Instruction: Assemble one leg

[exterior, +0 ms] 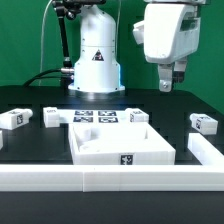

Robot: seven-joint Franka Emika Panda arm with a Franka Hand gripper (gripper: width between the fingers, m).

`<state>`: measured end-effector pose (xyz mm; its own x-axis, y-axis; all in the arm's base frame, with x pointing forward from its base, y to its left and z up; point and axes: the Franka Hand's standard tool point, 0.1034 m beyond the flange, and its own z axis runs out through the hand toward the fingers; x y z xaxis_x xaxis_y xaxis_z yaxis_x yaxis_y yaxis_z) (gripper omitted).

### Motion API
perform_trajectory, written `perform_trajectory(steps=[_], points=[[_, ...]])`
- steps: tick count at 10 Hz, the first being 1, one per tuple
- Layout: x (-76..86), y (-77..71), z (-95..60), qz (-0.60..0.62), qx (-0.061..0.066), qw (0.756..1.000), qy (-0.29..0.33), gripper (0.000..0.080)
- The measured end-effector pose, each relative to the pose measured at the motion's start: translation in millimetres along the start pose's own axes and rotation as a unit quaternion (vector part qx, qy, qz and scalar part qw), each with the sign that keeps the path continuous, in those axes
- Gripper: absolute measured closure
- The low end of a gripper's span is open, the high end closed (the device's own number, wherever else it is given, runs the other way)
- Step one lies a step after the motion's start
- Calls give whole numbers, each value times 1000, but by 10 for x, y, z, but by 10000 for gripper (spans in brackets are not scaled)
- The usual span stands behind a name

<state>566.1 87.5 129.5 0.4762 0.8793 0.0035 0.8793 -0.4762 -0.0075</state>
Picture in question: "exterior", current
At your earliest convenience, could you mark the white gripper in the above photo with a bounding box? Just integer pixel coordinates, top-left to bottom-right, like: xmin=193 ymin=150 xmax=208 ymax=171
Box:
xmin=133 ymin=0 xmax=201 ymax=92

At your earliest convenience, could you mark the white square table top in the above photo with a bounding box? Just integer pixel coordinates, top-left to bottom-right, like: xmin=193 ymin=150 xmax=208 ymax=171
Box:
xmin=68 ymin=122 xmax=176 ymax=165

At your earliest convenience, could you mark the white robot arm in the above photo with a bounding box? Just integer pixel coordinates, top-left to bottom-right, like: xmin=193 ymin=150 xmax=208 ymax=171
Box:
xmin=69 ymin=0 xmax=204 ymax=95

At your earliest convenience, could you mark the white marker base sheet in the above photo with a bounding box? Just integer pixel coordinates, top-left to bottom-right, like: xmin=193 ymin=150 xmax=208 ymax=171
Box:
xmin=58 ymin=109 xmax=128 ymax=123

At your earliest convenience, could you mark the white right fence wall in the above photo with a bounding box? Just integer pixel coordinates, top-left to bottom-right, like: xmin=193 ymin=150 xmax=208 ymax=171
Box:
xmin=188 ymin=133 xmax=224 ymax=167

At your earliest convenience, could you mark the white fence wall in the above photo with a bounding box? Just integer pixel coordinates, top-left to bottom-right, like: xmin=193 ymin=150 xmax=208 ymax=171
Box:
xmin=188 ymin=133 xmax=224 ymax=167
xmin=0 ymin=165 xmax=224 ymax=192

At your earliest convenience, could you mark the black cable bundle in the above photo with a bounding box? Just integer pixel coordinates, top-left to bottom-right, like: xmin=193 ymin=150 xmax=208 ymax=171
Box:
xmin=22 ymin=67 xmax=75 ymax=88

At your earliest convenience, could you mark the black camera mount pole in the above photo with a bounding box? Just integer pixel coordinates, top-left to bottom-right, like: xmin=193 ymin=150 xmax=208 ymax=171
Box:
xmin=52 ymin=0 xmax=106 ymax=68

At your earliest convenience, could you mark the white thin cable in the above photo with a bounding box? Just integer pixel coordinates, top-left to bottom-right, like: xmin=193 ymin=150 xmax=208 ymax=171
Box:
xmin=39 ymin=0 xmax=54 ymax=86

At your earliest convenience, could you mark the white front fence wall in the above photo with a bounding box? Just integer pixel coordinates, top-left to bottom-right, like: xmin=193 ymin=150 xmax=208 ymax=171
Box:
xmin=0 ymin=165 xmax=224 ymax=192

